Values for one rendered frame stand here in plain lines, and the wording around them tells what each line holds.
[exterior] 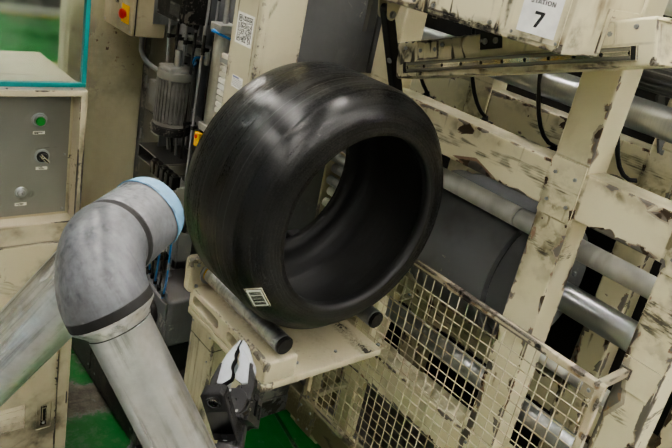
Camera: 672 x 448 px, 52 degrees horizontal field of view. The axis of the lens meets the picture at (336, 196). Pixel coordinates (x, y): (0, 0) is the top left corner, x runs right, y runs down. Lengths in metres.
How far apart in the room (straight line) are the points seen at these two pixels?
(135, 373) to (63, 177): 1.14
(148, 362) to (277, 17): 0.97
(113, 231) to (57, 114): 1.05
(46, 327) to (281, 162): 0.51
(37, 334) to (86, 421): 1.58
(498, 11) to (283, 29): 0.52
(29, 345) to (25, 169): 0.87
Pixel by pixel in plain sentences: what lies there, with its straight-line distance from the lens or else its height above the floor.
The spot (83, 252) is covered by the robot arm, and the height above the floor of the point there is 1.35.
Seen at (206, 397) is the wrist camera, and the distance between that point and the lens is 1.25.
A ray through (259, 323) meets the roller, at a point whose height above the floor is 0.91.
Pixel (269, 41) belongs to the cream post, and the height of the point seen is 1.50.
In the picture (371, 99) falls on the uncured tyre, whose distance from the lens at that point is 1.43.
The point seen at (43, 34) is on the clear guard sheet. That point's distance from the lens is 1.86.
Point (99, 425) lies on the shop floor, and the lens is 2.70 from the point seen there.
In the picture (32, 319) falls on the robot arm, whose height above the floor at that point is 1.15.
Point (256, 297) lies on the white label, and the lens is 1.46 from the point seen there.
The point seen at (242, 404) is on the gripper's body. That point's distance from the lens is 1.31.
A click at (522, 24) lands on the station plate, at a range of 1.44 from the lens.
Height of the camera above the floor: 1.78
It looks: 21 degrees down
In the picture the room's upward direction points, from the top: 12 degrees clockwise
